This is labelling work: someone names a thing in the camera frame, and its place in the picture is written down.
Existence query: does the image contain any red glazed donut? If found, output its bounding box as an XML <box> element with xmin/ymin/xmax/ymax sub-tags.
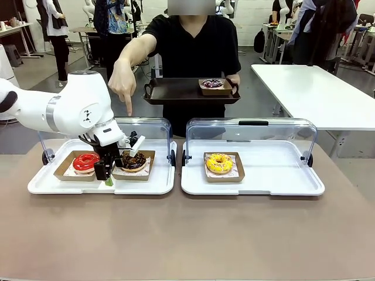
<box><xmin>72</xmin><ymin>153</ymin><xmax>101</xmax><ymax>173</ymax></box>

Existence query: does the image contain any person's right hand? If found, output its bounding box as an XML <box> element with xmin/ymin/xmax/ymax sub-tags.
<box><xmin>107</xmin><ymin>58</ymin><xmax>138</xmax><ymax>117</ymax></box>

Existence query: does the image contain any person's left hand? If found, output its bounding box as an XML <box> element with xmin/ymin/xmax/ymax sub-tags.
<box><xmin>226</xmin><ymin>74</ymin><xmax>241</xmax><ymax>94</ymax></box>

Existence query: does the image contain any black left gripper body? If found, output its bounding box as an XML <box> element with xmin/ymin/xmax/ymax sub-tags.
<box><xmin>93</xmin><ymin>143</ymin><xmax>121</xmax><ymax>164</ymax></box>

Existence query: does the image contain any bystander in black vest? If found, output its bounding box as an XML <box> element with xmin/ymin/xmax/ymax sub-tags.
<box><xmin>36</xmin><ymin>0</ymin><xmax>70</xmax><ymax>83</ymax></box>

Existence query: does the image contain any chocolate sprinkled donut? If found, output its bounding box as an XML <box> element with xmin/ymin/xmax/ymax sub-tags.
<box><xmin>120</xmin><ymin>151</ymin><xmax>146</xmax><ymax>173</ymax></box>

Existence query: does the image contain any white table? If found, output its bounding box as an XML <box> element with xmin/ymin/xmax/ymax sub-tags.
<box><xmin>251</xmin><ymin>64</ymin><xmax>375</xmax><ymax>159</ymax></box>

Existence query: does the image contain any cardboard box of yellow donut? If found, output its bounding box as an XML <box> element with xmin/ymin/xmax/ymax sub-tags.
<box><xmin>203</xmin><ymin>151</ymin><xmax>246</xmax><ymax>184</ymax></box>

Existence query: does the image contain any bystander in blue patterned shirt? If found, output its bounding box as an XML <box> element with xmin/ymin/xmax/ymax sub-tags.
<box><xmin>93</xmin><ymin>0</ymin><xmax>131</xmax><ymax>81</ymax></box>

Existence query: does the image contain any cardboard box of chocolate donut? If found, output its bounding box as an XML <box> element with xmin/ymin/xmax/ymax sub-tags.
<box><xmin>111</xmin><ymin>150</ymin><xmax>156</xmax><ymax>181</ymax></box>

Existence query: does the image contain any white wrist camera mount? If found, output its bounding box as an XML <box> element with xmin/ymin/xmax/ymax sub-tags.
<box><xmin>118</xmin><ymin>135</ymin><xmax>146</xmax><ymax>159</ymax></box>

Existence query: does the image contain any cardboard box of red donut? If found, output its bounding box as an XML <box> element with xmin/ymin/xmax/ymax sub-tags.
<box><xmin>53</xmin><ymin>150</ymin><xmax>102</xmax><ymax>181</ymax></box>

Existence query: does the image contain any cardboard box of purple donut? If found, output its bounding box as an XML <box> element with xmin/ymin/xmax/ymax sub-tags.
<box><xmin>198</xmin><ymin>78</ymin><xmax>234</xmax><ymax>97</ymax></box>

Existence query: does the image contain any bystander in dark coat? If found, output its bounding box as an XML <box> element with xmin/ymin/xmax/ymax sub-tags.
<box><xmin>288</xmin><ymin>0</ymin><xmax>359</xmax><ymax>76</ymax></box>

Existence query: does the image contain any black backpack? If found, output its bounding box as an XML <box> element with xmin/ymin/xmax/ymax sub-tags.
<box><xmin>253</xmin><ymin>28</ymin><xmax>266</xmax><ymax>54</ymax></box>

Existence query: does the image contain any clear plastic display lid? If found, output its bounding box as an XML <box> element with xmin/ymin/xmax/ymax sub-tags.
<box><xmin>37</xmin><ymin>116</ymin><xmax>176</xmax><ymax>166</ymax></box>
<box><xmin>182</xmin><ymin>118</ymin><xmax>318</xmax><ymax>167</ymax></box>

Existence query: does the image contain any person's right forearm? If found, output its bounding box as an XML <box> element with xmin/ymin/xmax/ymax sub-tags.
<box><xmin>117</xmin><ymin>35</ymin><xmax>156</xmax><ymax>77</ymax></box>

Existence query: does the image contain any yellow sprinkled donut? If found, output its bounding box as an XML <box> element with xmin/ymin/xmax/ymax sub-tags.
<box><xmin>206</xmin><ymin>153</ymin><xmax>234</xmax><ymax>175</ymax></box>

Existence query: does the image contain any purple berry donut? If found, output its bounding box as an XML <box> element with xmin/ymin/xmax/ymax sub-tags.
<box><xmin>202</xmin><ymin>78</ymin><xmax>224</xmax><ymax>88</ymax></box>

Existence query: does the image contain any printed paper liner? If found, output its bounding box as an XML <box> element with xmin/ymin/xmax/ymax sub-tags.
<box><xmin>113</xmin><ymin>157</ymin><xmax>152</xmax><ymax>177</ymax></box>
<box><xmin>206</xmin><ymin>167</ymin><xmax>237</xmax><ymax>179</ymax></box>
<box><xmin>63</xmin><ymin>166</ymin><xmax>96</xmax><ymax>177</ymax></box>

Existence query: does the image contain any white display tray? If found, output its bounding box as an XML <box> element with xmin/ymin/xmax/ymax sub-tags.
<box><xmin>180</xmin><ymin>139</ymin><xmax>326</xmax><ymax>196</ymax></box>
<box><xmin>28</xmin><ymin>139</ymin><xmax>178</xmax><ymax>196</ymax></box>

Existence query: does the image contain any person in black shirt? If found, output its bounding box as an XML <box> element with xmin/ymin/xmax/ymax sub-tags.
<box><xmin>142</xmin><ymin>14</ymin><xmax>243</xmax><ymax>138</ymax></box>

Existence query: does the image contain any dark brown serving tray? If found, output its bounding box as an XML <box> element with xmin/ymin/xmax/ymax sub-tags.
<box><xmin>142</xmin><ymin>77</ymin><xmax>241</xmax><ymax>105</ymax></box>

